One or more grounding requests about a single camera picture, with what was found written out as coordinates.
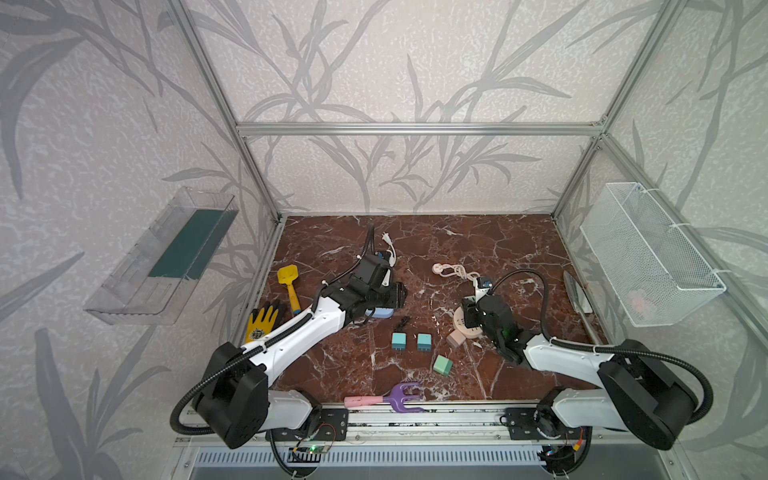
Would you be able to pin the pink plug cube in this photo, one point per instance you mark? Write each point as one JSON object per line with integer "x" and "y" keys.
{"x": 456, "y": 338}

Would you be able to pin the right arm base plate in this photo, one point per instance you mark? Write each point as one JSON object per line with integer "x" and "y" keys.
{"x": 528, "y": 423}

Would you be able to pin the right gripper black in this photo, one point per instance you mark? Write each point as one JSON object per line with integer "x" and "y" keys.
{"x": 474, "y": 312}

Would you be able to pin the purple pink toy rake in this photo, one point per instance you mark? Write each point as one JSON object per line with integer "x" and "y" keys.
{"x": 398, "y": 399}

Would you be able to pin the blue square power strip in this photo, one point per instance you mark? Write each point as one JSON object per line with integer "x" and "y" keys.
{"x": 382, "y": 313}

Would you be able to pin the yellow black work glove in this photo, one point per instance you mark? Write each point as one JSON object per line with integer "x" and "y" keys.
{"x": 265, "y": 319}

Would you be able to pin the aluminium front rail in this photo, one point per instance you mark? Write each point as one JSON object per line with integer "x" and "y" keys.
{"x": 441, "y": 423}

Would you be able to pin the teal plug cube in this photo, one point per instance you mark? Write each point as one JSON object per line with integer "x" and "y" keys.
{"x": 398, "y": 341}
{"x": 424, "y": 342}

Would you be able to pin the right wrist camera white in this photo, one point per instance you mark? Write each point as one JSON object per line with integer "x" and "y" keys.
{"x": 482, "y": 285}

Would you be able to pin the pink item in basket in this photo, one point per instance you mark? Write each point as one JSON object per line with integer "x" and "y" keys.
{"x": 640, "y": 302}

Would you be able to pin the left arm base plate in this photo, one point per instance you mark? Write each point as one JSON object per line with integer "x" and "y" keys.
{"x": 326, "y": 424}

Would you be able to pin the teal plug cube left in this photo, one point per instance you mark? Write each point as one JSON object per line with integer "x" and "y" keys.
{"x": 398, "y": 341}

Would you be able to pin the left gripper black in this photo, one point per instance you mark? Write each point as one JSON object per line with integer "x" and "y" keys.
{"x": 389, "y": 294}

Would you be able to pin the teal plug cube right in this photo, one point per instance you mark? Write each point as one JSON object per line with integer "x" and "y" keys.
{"x": 424, "y": 342}

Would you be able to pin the white wire mesh basket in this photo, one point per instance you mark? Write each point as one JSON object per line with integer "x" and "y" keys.
{"x": 639, "y": 246}

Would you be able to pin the clear plastic wall bin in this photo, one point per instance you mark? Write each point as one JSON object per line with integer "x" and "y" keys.
{"x": 155, "y": 280}

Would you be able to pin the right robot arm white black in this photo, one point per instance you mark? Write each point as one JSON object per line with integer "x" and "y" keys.
{"x": 651, "y": 395}

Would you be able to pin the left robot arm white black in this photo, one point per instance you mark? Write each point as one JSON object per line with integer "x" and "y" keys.
{"x": 234, "y": 399}

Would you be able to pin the green sponge in bin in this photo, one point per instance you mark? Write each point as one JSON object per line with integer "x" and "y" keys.
{"x": 191, "y": 250}

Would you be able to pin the yellow toy shovel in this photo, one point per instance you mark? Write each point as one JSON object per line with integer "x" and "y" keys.
{"x": 287, "y": 275}

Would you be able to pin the light green plug cube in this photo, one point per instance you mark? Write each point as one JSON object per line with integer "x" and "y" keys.
{"x": 442, "y": 365}

